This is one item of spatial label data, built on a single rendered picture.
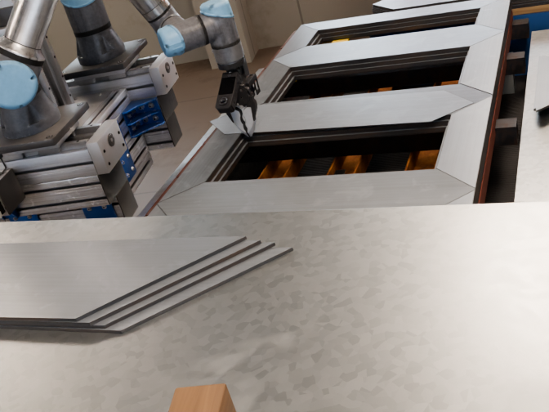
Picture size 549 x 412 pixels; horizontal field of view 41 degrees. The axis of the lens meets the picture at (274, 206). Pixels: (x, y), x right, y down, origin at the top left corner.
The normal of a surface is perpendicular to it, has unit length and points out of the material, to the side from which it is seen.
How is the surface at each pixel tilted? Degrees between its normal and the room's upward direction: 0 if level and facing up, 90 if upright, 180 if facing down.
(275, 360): 0
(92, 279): 0
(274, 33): 90
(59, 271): 0
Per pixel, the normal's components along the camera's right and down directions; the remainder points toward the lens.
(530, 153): -0.24, -0.84
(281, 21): -0.17, 0.53
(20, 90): 0.29, 0.51
